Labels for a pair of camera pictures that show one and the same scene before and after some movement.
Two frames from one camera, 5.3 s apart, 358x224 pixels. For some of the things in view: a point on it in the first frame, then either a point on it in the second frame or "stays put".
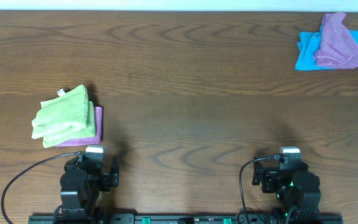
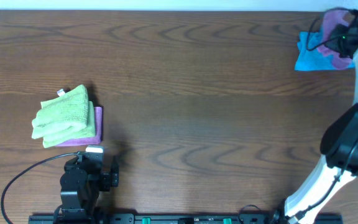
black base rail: [186, 219] stays put
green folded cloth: [66, 117] stays put
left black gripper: [105, 179] stays put
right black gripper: [270, 177] to [338, 29]
